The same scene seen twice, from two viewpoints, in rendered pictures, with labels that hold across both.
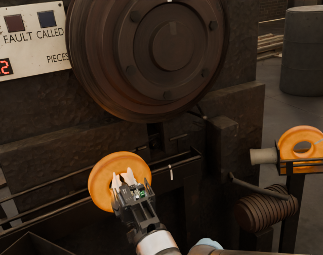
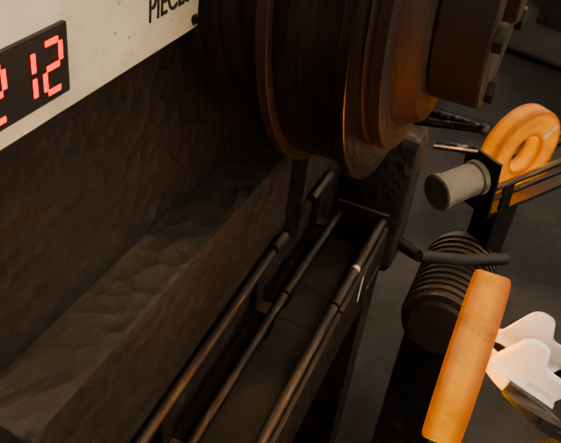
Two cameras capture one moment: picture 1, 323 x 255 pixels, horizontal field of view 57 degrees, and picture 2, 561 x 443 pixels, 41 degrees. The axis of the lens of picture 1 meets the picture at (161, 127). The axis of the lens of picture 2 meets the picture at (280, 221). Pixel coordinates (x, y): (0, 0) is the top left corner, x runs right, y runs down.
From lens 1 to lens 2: 0.74 m
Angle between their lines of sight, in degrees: 43
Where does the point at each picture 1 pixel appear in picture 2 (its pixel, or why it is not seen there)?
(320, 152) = (546, 152)
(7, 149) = (43, 406)
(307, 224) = (384, 294)
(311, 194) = not seen: hidden behind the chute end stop
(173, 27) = not seen: outside the picture
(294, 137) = (520, 133)
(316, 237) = not seen: hidden behind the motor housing
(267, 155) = (473, 182)
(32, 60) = (116, 19)
